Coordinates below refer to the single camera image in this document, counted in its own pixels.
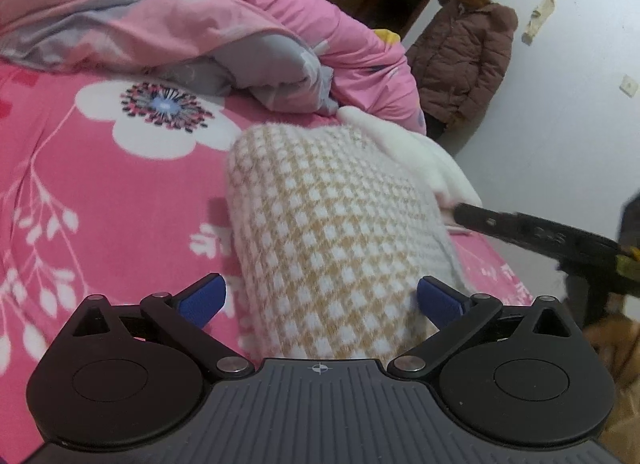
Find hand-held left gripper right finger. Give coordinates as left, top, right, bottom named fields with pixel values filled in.
left=387, top=275, right=583, bottom=379

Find pink floral bed sheet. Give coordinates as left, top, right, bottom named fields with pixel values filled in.
left=0, top=61, right=533, bottom=464

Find person's right hand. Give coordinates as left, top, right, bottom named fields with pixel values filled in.
left=584, top=294, right=640, bottom=385

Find folded cream garment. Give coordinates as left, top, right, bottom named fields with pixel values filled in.
left=336, top=106, right=483, bottom=235

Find pink printed quilt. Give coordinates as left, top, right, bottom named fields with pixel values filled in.
left=0, top=0, right=428, bottom=137

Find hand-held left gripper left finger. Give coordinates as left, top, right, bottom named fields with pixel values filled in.
left=72, top=272, right=254, bottom=379

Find beige white checked coat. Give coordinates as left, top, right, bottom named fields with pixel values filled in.
left=226, top=124, right=473, bottom=362

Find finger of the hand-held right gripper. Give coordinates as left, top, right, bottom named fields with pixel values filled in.
left=452, top=201, right=519, bottom=242

